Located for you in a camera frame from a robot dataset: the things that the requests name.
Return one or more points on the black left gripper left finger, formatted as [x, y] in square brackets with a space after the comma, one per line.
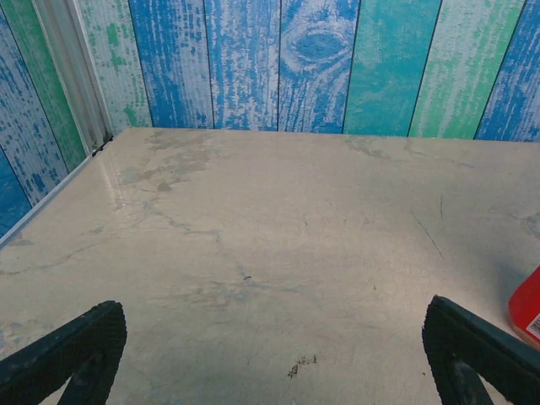
[63, 363]

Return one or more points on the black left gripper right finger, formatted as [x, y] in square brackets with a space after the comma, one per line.
[472, 358]

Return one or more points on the red drink bottle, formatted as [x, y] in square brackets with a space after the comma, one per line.
[527, 304]

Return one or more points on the aluminium table edge strip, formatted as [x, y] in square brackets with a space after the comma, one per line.
[42, 202]

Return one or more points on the aluminium corner post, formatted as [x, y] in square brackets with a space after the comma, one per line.
[76, 76]

